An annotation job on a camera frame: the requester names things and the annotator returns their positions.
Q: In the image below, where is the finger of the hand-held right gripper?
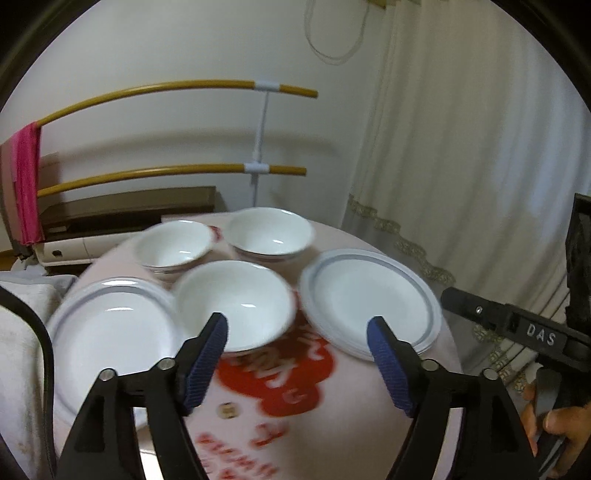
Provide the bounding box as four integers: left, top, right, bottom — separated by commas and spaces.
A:
441, 286, 591, 366

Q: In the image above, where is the towel rack with yellow rods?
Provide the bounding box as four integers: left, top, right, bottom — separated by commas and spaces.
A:
34, 79, 319, 209

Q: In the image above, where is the pink towel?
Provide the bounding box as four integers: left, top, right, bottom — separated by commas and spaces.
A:
10, 122, 44, 245

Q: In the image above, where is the brown towel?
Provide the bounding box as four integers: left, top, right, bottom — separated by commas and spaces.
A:
0, 138, 24, 259

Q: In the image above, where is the white cord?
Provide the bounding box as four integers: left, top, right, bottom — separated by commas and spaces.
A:
302, 0, 370, 65

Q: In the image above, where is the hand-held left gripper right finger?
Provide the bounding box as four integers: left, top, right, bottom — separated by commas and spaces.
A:
367, 316, 541, 480

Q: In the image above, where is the white ceramic bowl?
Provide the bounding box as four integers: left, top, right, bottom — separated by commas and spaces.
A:
224, 207, 315, 266
134, 220, 217, 282
173, 260, 297, 354

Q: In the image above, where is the black cable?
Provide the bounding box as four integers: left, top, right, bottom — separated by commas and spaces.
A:
0, 286, 58, 467

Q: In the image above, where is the white plate with grey ring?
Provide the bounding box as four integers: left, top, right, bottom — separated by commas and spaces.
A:
299, 248, 444, 363
46, 277, 185, 432

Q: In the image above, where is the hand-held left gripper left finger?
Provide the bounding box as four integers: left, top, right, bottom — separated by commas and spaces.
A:
55, 313, 229, 480

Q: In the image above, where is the white blanket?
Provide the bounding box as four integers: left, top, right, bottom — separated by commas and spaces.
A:
0, 272, 79, 480

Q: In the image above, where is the low brown and white cabinet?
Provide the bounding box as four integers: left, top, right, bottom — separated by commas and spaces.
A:
32, 186, 218, 267

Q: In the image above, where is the white curtain with lace trim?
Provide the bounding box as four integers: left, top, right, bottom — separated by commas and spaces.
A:
342, 0, 591, 402

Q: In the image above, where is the person's right hand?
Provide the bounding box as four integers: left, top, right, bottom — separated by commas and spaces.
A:
522, 383, 591, 480

